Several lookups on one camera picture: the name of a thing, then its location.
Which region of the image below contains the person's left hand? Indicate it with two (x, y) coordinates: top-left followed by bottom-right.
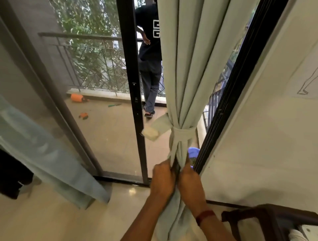
(150, 160), (177, 202)

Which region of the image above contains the person's right hand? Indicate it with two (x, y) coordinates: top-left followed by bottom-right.
(177, 159), (208, 218)

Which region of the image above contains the white curtain tieback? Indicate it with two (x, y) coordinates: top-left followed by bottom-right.
(141, 113), (197, 162)

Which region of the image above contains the light teal curtain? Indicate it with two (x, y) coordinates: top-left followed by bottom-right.
(154, 0), (260, 241)
(0, 95), (111, 211)

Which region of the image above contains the dark brown satin curtain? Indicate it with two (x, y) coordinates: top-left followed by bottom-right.
(0, 149), (34, 200)

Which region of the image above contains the person's left forearm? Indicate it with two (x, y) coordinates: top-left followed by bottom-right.
(120, 196), (170, 241)

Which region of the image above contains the red wrist thread band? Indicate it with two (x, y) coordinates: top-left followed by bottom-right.
(195, 210), (216, 227)

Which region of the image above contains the blue plastic tub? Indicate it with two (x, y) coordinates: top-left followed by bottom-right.
(187, 147), (201, 170)

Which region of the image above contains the dark brown stool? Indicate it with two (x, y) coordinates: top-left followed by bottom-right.
(221, 204), (318, 241)

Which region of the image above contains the white figure sketch sheet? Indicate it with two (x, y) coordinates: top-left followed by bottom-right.
(286, 49), (318, 100)

